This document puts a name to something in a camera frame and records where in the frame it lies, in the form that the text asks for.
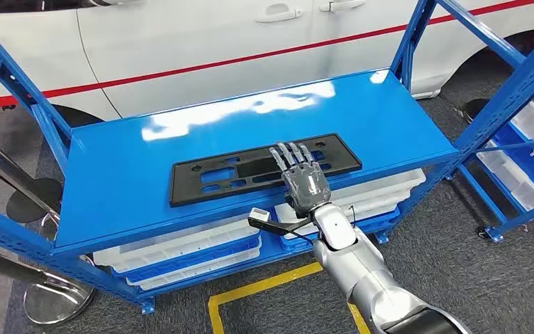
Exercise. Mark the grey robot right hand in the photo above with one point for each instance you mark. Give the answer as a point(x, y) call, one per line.
point(306, 184)

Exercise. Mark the black plastic plate part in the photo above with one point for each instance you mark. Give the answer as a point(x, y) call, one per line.
point(184, 184)

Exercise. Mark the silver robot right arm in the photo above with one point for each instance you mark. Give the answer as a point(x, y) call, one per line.
point(363, 272)

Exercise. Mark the large blue shelf rack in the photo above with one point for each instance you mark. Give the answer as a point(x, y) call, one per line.
point(202, 115)

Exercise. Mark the blue wheeled shelf rack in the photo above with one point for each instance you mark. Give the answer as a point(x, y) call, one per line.
point(482, 196)

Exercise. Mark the white car red stripe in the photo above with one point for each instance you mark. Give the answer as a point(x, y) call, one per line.
point(202, 37)

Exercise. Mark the chrome base stanchion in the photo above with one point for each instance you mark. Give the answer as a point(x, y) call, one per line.
point(59, 299)

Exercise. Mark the black base stanchion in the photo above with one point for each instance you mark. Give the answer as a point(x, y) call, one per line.
point(32, 203)

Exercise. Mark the black camera bracket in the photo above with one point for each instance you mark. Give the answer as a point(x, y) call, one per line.
point(276, 227)

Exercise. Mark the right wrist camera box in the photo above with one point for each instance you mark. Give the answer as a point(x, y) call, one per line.
point(258, 215)

